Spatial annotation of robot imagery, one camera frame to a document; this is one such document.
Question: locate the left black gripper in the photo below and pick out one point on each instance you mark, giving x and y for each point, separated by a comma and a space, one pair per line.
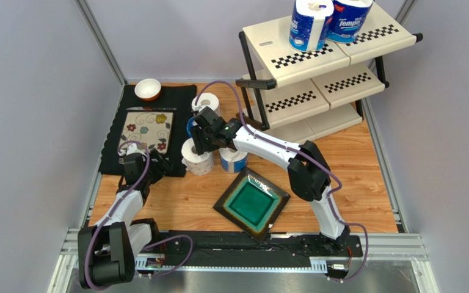
162, 168

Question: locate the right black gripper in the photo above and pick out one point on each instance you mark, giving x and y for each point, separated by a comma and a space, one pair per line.
201, 130

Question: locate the blue paper roll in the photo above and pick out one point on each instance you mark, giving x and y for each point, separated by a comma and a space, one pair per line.
189, 125

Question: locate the dotted white paper roll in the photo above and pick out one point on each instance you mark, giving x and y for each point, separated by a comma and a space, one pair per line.
197, 164

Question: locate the dark blue roll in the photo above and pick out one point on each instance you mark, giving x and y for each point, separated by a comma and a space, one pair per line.
309, 24

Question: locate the Tempo paper roll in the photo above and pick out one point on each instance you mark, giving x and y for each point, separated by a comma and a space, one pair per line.
348, 18

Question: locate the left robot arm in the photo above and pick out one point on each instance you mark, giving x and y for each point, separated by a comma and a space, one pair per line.
107, 250

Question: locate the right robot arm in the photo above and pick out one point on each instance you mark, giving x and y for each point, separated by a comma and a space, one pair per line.
309, 174

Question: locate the cream three-tier shelf rack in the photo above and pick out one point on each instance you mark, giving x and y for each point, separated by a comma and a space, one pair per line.
300, 96

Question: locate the blue banded wrapped roll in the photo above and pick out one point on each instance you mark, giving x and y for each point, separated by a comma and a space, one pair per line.
233, 161

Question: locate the plain white paper roll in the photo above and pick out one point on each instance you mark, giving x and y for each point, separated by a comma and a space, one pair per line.
209, 100

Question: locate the floral square plate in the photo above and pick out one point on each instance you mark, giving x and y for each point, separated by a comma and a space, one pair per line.
151, 128

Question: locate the black fabric placemat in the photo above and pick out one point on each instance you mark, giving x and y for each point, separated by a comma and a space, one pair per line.
180, 98

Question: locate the white and orange bowl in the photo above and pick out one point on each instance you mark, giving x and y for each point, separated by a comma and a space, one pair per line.
148, 89

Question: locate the green square glazed plate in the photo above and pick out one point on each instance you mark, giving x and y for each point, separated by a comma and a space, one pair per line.
252, 203

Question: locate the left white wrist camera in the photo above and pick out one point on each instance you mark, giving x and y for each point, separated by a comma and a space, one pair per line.
130, 148

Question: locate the knife with dark handle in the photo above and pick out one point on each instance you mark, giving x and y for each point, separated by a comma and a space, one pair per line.
156, 109

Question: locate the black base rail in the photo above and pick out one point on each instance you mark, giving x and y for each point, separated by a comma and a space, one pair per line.
237, 251

